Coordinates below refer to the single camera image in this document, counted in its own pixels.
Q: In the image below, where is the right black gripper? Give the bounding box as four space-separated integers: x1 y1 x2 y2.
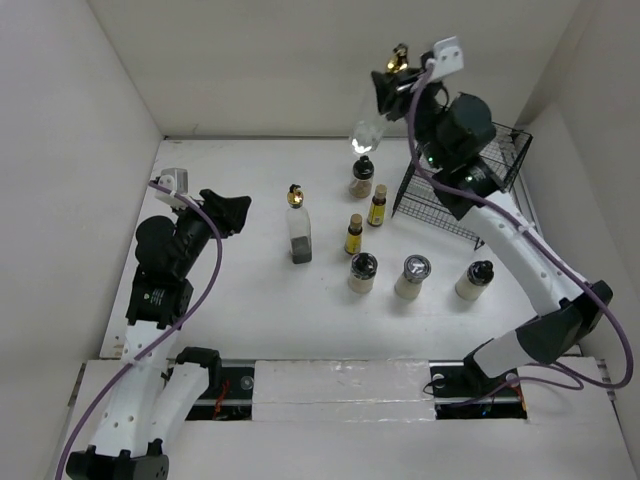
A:
373 62 447 169

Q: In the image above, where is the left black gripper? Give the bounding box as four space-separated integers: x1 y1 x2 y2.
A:
171 189 249 277

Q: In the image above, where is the clear oil bottle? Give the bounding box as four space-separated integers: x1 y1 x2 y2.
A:
350 43 409 157

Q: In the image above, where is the oil bottle with dark contents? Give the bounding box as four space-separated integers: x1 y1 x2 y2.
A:
286 184 312 264

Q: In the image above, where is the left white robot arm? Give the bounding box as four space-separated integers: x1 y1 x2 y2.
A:
54 183 251 479

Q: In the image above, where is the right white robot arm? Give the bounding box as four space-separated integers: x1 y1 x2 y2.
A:
371 44 613 394

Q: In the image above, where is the brown spice jar black lid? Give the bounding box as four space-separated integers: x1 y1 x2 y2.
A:
349 155 375 199

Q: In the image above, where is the near yellow label brown bottle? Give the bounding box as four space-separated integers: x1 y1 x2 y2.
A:
344 214 363 255

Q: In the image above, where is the yellow label brown bottle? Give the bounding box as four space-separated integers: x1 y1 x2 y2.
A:
344 214 363 255
367 184 387 227

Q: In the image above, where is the far yellow label brown bottle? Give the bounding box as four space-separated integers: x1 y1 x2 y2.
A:
367 184 387 227

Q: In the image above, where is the left white powder jar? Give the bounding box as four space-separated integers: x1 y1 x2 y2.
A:
348 252 378 294

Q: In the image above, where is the white powder jar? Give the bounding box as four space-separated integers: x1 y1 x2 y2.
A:
394 255 431 300
348 252 378 294
455 260 495 301

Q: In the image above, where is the middle white powder jar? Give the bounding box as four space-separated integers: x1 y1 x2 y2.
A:
394 255 431 300

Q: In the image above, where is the right white powder jar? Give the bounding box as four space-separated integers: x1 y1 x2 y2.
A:
455 260 495 301

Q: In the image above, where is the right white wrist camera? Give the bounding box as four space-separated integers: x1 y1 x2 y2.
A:
431 36 464 81

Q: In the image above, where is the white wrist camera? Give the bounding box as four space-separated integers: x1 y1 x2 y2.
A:
154 168 188 208
431 36 464 81

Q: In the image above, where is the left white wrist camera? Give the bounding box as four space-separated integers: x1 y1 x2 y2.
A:
154 168 188 208

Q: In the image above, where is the black wire basket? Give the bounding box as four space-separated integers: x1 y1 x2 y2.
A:
393 122 533 250

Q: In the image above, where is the metal mounting rail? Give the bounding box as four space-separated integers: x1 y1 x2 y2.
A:
188 360 527 423

